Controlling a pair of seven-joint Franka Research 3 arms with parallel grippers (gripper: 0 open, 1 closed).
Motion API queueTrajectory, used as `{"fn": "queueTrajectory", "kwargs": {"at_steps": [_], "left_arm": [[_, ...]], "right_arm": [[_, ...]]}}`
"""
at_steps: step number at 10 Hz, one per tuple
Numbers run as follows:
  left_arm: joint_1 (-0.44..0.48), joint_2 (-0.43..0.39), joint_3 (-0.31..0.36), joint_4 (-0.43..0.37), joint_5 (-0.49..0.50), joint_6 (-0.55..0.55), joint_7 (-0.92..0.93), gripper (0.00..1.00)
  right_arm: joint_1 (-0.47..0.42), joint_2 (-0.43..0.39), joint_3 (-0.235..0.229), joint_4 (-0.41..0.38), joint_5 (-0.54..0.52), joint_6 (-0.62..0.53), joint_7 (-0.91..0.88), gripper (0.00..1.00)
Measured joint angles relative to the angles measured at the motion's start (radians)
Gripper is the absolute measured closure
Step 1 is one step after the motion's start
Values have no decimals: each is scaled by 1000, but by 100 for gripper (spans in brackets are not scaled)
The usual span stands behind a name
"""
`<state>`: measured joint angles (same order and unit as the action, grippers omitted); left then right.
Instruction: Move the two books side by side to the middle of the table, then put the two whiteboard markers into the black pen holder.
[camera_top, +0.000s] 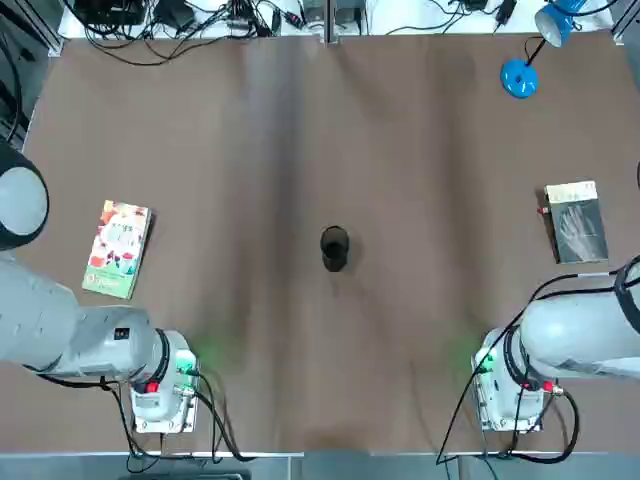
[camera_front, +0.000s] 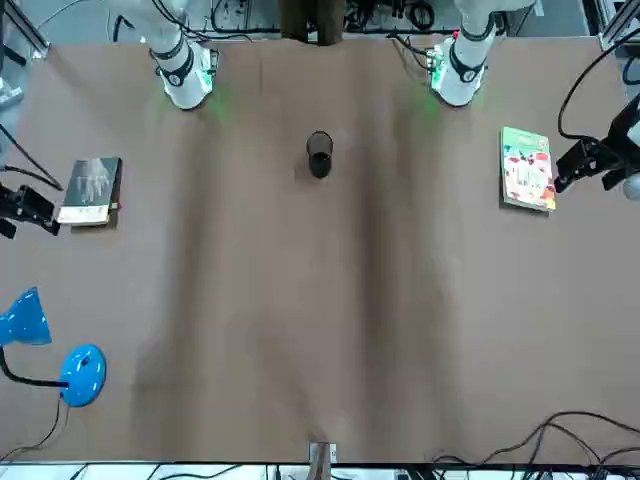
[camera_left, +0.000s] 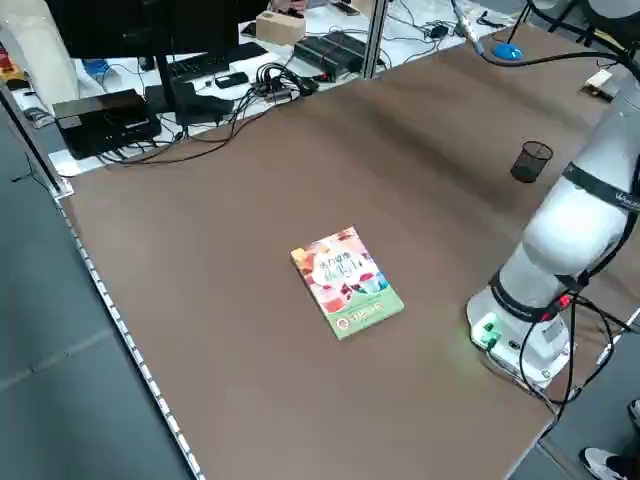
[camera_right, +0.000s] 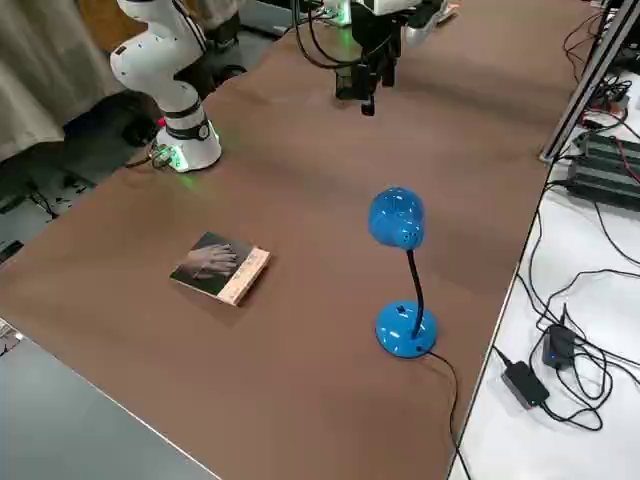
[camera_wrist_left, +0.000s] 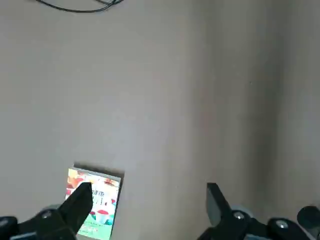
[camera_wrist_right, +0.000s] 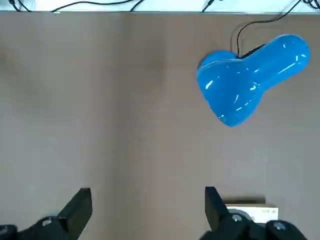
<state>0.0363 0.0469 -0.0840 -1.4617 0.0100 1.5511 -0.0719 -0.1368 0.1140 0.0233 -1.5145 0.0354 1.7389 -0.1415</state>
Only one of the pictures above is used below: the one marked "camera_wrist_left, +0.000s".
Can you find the colourful green cover book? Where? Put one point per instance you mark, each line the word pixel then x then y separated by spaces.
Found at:
pixel 105 200

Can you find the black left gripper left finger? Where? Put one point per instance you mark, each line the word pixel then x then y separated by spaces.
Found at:
pixel 70 215

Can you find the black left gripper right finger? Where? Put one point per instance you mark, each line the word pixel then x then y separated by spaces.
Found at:
pixel 225 215

